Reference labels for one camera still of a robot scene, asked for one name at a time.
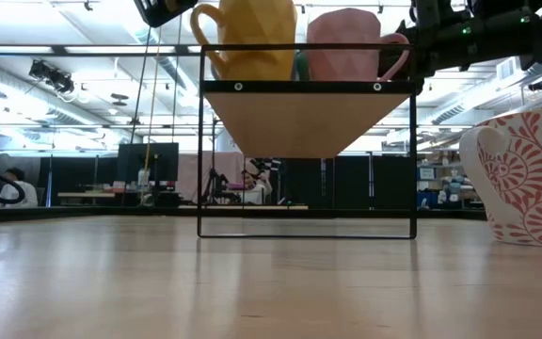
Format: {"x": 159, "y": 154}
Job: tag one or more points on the yellow faceted mug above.
{"x": 252, "y": 42}

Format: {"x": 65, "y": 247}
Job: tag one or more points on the person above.
{"x": 257, "y": 188}
{"x": 14, "y": 174}

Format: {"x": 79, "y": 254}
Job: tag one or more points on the pink faceted mug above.
{"x": 341, "y": 47}

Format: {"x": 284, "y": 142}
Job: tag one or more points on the storage shelving with supplies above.
{"x": 450, "y": 193}

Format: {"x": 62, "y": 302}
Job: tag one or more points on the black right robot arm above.
{"x": 497, "y": 37}

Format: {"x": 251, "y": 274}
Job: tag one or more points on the background wooden table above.
{"x": 252, "y": 206}

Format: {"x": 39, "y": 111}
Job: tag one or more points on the black partition panels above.
{"x": 351, "y": 183}

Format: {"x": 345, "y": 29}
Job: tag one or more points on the black aluminium table frame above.
{"x": 87, "y": 213}

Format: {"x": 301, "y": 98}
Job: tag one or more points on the white mug orange leaf pattern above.
{"x": 534, "y": 179}

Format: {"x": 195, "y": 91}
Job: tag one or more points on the pink partition screen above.
{"x": 196, "y": 174}

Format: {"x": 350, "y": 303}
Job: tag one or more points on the black background robot arm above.
{"x": 219, "y": 183}

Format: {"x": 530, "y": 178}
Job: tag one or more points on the black ceiling-mounted device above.
{"x": 539, "y": 85}
{"x": 52, "y": 77}

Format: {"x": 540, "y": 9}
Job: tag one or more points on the wooden shelf black metal frame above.
{"x": 308, "y": 122}

